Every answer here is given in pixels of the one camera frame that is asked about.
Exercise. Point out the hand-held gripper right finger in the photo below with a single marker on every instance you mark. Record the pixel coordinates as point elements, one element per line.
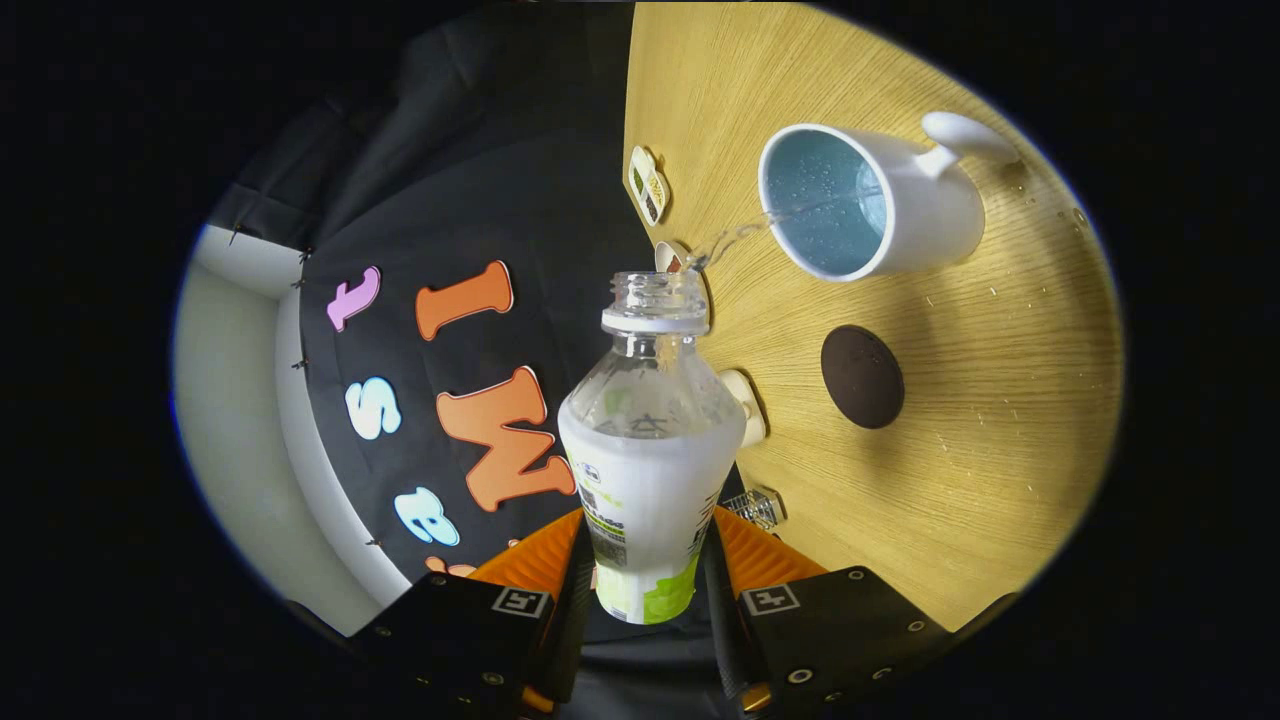
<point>725,640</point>

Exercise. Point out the white toaster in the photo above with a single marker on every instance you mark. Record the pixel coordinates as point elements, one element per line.
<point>748,410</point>

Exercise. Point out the dark brown round coaster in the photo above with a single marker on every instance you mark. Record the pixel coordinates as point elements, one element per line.
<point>862,378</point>

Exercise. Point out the white divided condiment dish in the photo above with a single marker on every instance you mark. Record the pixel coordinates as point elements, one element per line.
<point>648,185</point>

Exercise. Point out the white round plate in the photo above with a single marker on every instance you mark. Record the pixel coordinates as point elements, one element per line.
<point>665,255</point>

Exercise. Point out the clear juice bottle white label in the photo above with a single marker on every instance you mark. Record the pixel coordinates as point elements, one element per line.
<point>650,480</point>

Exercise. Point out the black backdrop cloth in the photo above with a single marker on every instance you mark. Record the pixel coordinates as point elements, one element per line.
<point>480,200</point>

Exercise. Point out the wooden table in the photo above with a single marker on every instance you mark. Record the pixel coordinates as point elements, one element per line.
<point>980,450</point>

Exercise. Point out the white cup blue inside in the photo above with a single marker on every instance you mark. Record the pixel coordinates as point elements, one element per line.
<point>930,220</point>

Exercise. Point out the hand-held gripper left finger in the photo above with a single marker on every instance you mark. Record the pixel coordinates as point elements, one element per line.
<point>565,640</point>

